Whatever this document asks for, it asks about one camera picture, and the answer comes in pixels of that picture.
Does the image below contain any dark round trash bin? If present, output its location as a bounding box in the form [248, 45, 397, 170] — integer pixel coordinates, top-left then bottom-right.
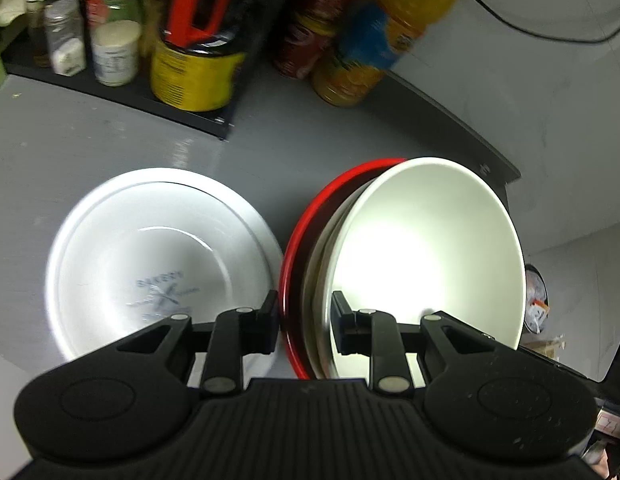
[522, 264, 552, 336]

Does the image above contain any white bowl with grey print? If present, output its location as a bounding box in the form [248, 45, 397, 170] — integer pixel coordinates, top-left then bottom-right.
[57, 182, 272, 362]

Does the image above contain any black cable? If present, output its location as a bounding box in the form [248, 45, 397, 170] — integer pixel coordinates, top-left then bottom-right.
[459, 0, 620, 44]

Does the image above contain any black tray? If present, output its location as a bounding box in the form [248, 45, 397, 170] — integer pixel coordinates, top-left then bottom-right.
[4, 42, 257, 142]

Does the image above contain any jar with cream lid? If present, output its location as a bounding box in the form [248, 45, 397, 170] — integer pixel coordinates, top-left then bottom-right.
[91, 20, 142, 87]

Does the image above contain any yellow juice bottle blue label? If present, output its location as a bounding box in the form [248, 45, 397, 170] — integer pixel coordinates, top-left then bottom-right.
[312, 0, 462, 108]

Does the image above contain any cream bowl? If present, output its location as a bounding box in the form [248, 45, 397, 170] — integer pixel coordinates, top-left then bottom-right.
[330, 157, 525, 382]

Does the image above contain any white plate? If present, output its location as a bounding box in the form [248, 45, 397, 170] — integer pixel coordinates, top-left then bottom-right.
[44, 167, 285, 364]

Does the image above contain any cream plate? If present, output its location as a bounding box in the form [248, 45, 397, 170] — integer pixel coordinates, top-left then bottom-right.
[302, 194, 352, 382]

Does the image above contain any yellow can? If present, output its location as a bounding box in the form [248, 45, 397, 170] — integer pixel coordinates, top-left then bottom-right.
[150, 35, 247, 112]

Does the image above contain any bundle of wooden sticks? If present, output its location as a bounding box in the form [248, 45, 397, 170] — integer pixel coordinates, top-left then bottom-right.
[521, 335, 566, 357]

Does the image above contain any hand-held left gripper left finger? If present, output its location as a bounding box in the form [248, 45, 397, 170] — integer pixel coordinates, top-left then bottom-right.
[115, 289, 282, 397]

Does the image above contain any red bowl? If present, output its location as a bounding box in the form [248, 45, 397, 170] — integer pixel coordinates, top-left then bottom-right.
[280, 157, 411, 382]

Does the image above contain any clear spice jar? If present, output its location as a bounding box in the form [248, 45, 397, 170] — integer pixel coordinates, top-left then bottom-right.
[42, 0, 87, 77]

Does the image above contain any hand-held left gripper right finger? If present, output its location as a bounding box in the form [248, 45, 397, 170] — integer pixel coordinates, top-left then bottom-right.
[331, 290, 497, 395]

